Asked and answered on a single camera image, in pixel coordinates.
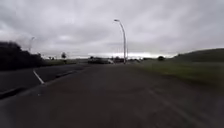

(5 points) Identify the small tree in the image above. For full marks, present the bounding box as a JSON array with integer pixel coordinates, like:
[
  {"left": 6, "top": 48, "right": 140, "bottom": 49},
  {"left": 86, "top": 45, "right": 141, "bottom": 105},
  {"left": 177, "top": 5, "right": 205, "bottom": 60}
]
[{"left": 60, "top": 51, "right": 68, "bottom": 61}]

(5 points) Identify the dark hedge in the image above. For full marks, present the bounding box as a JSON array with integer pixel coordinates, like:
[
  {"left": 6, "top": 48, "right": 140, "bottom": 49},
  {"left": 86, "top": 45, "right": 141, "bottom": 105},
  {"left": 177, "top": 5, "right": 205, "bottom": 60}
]
[{"left": 0, "top": 40, "right": 46, "bottom": 71}]

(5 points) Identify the grass slope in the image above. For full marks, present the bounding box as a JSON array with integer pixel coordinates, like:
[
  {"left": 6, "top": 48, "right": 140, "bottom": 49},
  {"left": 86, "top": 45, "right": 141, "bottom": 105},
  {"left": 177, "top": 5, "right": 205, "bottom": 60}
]
[{"left": 128, "top": 47, "right": 224, "bottom": 88}]

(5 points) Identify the curved street lamp pole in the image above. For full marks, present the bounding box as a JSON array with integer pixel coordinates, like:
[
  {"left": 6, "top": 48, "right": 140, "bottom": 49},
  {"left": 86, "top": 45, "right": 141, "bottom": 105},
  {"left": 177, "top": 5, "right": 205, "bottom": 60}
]
[{"left": 113, "top": 18, "right": 128, "bottom": 65}]

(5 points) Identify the round bush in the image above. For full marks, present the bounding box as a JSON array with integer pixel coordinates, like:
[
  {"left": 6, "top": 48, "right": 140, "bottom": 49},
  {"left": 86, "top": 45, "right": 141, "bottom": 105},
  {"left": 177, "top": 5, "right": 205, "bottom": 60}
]
[{"left": 157, "top": 55, "right": 166, "bottom": 62}]

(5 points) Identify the concrete kerb stop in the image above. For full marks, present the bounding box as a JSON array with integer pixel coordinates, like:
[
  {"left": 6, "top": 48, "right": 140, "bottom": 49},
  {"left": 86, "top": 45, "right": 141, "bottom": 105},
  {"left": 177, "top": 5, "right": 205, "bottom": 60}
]
[{"left": 0, "top": 86, "right": 27, "bottom": 100}]

